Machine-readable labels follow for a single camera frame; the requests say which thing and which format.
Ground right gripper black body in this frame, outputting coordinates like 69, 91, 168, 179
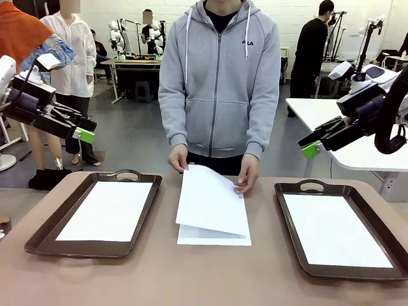
321, 116, 382, 152

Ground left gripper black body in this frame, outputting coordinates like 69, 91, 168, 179
31, 103, 73, 138

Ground white A4 paper sheet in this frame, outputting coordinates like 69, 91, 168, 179
175, 164, 247, 239
55, 180, 154, 242
282, 193, 395, 268

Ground white A4 paper stack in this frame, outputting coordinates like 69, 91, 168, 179
177, 194, 252, 247

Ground person's right forearm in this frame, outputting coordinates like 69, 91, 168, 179
158, 89, 189, 150

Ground person's left forearm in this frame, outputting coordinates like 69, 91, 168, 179
248, 92, 282, 162

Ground person's left hand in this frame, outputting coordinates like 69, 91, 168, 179
234, 152, 259, 195

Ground person's right hand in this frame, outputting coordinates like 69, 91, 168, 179
168, 145, 191, 173

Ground white table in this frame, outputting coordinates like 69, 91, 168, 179
285, 98, 408, 203

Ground black bag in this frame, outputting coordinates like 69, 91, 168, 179
27, 168, 73, 191

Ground white round fan base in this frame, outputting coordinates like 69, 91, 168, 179
0, 154, 17, 172

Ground person in white jacket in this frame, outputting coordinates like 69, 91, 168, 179
40, 0, 101, 167

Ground grey plastic stool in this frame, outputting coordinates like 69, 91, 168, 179
135, 81, 152, 103

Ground person in black clothes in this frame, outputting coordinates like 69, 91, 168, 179
286, 0, 335, 118

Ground brown plastic tray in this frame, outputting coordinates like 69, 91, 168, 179
24, 168, 163, 259
274, 179, 408, 282

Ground person in dark jacket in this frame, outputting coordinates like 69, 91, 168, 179
90, 29, 109, 63

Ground wooden top workshop table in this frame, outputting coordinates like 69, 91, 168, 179
100, 58, 166, 105

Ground black tripod stand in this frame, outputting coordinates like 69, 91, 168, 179
355, 15, 386, 76

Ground white background desk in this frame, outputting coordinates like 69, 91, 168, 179
384, 52, 408, 71

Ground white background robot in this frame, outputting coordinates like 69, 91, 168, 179
108, 18, 128, 61
149, 19, 166, 55

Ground person in black t-shirt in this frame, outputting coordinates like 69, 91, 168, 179
141, 9, 166, 55

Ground person in grey hoodie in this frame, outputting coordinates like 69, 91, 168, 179
158, 0, 282, 176

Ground black cable hose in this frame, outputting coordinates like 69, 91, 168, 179
374, 66, 408, 155

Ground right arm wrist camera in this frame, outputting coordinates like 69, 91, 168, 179
327, 61, 355, 81

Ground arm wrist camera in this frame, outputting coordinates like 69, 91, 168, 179
327, 61, 355, 81
36, 53, 62, 71

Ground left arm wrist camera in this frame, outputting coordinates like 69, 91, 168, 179
36, 53, 62, 71

